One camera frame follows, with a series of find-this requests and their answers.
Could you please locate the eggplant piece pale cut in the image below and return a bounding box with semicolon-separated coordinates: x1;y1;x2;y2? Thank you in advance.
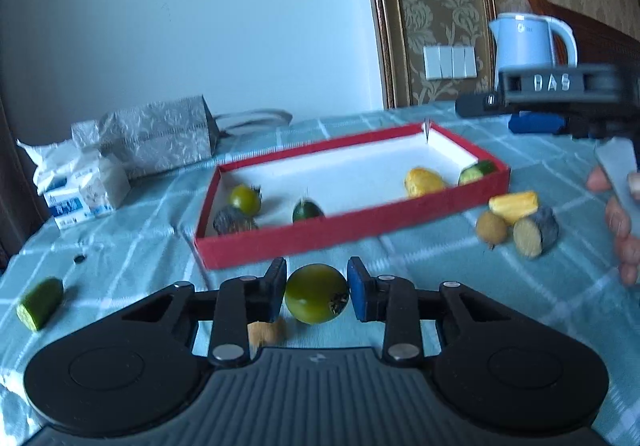
512;206;560;259

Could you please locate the green avocado half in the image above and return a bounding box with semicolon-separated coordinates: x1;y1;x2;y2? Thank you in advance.
291;188;326;225

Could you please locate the green tomato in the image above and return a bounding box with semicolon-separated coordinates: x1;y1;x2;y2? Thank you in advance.
283;263;350;325
229;183;264;217

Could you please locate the dark brown furniture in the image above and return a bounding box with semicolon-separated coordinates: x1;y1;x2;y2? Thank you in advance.
527;0;640;72

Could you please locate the dark eggplant piece grainy cut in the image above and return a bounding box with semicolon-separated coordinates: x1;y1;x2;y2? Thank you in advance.
212;205;260;236

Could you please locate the white wall switch panel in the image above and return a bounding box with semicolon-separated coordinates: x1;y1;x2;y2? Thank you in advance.
422;44;479;81

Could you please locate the olive brown longan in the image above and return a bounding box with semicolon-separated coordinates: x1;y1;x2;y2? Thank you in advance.
475;209;512;245

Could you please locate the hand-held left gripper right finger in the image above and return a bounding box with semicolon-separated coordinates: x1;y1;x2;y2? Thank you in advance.
346;256;506;363

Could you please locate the silver patterned gift bag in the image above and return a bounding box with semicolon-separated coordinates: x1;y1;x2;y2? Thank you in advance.
71;94;294;179

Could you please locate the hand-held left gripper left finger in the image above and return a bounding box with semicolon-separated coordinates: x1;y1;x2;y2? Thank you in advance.
120;257;289;367

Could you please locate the cucumber piece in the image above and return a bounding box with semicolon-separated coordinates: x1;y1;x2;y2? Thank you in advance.
457;159;499;187
16;276;65;331

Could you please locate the brown curtain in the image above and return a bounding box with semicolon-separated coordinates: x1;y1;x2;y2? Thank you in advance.
0;96;26;271

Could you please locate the tissue pack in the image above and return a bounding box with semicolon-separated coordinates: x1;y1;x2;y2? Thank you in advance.
16;138;132;231

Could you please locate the yellow pineapple piece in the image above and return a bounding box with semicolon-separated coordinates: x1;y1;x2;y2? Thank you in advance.
488;191;541;226

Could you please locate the yellow mango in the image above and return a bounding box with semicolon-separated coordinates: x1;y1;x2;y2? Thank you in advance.
404;167;448;199

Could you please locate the red cardboard box tray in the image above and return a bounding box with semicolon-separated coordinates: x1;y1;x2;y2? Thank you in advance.
194;122;511;271

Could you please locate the tan longan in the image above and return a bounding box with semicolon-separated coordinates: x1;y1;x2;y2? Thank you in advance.
248;318;287;348

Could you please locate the green checked tablecloth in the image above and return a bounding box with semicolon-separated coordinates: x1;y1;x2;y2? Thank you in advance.
0;98;640;446

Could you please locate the light blue electric kettle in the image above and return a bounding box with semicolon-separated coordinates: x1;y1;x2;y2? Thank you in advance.
487;12;579;92

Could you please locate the person's right hand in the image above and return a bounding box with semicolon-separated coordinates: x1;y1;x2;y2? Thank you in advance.
586;167;640;287

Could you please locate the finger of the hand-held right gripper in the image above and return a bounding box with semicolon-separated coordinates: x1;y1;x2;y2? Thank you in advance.
508;112;565;135
455;94;506;119

